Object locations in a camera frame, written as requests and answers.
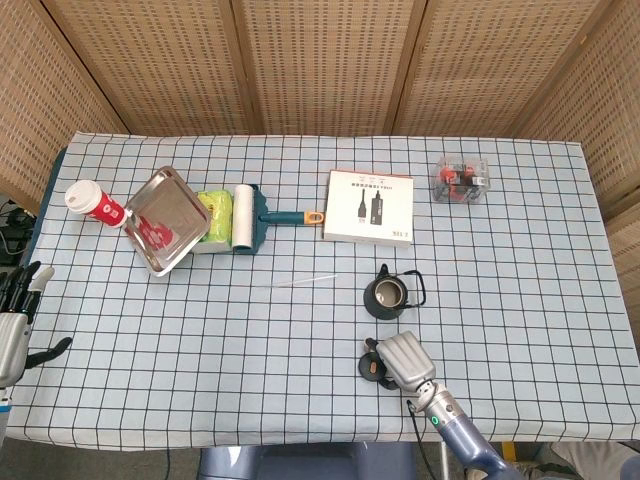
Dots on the stainless steel tray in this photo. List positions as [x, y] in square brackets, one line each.
[166, 221]

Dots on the clear plastic straw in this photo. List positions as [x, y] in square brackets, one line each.
[303, 281]

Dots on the teal lint roller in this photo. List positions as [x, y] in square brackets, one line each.
[260, 218]

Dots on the white product box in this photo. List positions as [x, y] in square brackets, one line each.
[369, 207]

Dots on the red paper coffee cup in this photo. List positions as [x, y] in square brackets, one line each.
[95, 204]

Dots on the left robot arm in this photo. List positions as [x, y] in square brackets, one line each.
[2, 400]

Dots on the blue checkered tablecloth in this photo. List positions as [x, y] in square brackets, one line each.
[250, 350]

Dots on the woven bamboo folding screen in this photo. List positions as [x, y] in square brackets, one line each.
[320, 65]

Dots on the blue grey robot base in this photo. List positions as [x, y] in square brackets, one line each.
[305, 462]

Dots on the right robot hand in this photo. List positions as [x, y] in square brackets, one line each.
[406, 359]

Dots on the clear box of clips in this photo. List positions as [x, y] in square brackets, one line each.
[459, 181]

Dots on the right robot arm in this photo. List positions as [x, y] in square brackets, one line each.
[460, 435]

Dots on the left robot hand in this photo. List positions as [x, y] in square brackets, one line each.
[11, 345]

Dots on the black kettle lid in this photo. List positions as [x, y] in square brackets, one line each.
[370, 366]

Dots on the green yellow sponge pack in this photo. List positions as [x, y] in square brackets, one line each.
[214, 220]

